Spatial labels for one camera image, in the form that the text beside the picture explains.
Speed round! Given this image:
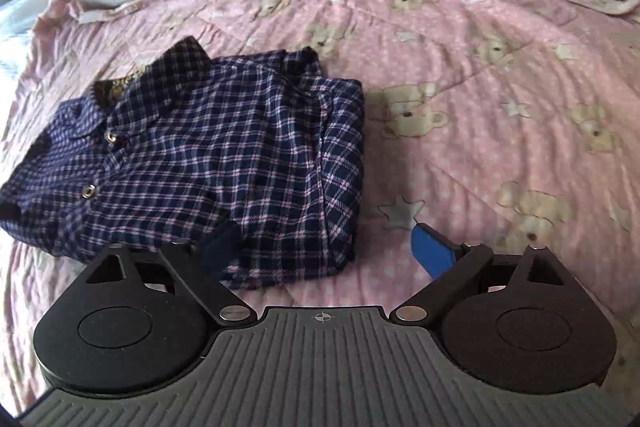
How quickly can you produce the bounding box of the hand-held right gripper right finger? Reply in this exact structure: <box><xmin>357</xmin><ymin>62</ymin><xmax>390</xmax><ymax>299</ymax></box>
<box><xmin>389</xmin><ymin>222</ymin><xmax>569</xmax><ymax>325</ymax></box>

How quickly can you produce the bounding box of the navy plaid shirt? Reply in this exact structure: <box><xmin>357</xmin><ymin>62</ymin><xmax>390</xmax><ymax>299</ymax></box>
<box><xmin>0</xmin><ymin>36</ymin><xmax>366</xmax><ymax>292</ymax></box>

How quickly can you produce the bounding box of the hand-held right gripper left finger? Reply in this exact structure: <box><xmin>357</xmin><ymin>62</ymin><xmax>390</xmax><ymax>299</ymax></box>
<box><xmin>84</xmin><ymin>226</ymin><xmax>252</xmax><ymax>324</ymax></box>

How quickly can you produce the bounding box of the pink bear print blanket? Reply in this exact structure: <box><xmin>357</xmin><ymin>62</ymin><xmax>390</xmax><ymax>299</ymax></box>
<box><xmin>0</xmin><ymin>0</ymin><xmax>640</xmax><ymax>414</ymax></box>

